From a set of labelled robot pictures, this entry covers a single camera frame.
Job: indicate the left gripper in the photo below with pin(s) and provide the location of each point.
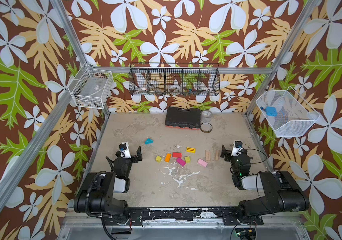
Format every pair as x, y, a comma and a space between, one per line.
134, 157

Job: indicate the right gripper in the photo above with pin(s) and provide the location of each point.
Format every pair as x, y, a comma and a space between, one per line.
227, 154

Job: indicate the natural wood plank block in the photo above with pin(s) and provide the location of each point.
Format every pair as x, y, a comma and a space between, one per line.
208, 155

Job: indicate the light pink block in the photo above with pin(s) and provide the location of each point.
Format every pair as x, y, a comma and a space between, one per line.
202, 163

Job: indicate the yellow red-striped block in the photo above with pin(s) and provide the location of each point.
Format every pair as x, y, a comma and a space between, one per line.
190, 150

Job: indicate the magenta rectangular block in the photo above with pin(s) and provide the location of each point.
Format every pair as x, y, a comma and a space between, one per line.
181, 162

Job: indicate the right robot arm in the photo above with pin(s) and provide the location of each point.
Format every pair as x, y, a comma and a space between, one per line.
277, 191

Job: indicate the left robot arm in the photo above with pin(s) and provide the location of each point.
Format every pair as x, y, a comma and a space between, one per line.
95, 196

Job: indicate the teal triangular block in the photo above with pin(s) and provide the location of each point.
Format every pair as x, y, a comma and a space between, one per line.
148, 141

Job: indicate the yellow-green square block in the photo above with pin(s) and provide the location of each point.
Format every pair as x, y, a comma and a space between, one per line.
158, 159

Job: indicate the orange rectangular block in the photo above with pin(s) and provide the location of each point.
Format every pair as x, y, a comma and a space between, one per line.
168, 157

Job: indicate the small yellow cube block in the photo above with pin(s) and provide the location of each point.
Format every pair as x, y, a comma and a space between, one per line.
187, 159

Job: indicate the red rectangular block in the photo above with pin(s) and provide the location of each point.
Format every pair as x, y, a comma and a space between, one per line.
176, 155

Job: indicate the brown tape roll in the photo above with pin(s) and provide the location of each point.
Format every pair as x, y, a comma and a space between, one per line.
206, 127

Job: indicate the clear glass jar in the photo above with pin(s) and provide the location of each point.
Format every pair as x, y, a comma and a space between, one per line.
206, 116

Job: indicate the black tool case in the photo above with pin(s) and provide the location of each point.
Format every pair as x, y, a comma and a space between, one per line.
183, 118

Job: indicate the blue object in basket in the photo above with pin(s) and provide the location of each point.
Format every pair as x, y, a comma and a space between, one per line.
271, 111

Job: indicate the white tape roll in basket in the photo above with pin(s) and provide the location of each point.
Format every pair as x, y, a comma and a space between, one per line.
174, 88

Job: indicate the white mesh corner basket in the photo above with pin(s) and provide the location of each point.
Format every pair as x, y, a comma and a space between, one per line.
295, 115

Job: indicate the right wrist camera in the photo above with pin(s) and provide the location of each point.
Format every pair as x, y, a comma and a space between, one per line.
237, 148

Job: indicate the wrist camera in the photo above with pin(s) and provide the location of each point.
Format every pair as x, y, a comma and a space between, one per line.
237, 148
124, 151

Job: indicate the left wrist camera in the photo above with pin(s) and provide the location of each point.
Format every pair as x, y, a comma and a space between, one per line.
124, 151

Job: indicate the black wire basket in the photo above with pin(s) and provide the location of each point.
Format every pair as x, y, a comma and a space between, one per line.
195, 79

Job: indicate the white wire basket left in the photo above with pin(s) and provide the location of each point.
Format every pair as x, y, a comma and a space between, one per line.
91, 87

